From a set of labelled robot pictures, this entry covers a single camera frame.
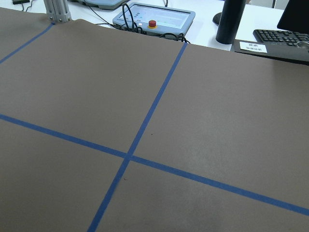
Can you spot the grey teach pendant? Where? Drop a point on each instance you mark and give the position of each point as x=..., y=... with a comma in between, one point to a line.
x=102, y=4
x=154, y=20

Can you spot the black cylinder bottle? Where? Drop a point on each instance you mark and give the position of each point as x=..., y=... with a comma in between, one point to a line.
x=229, y=21

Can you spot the black keyboard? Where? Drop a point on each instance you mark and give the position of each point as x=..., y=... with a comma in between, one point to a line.
x=280, y=37

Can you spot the black box with label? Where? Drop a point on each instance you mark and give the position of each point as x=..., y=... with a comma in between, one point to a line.
x=283, y=52

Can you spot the black monitor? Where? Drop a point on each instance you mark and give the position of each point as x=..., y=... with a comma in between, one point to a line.
x=295, y=16

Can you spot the aluminium profile post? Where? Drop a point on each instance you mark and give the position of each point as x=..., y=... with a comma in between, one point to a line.
x=57, y=11

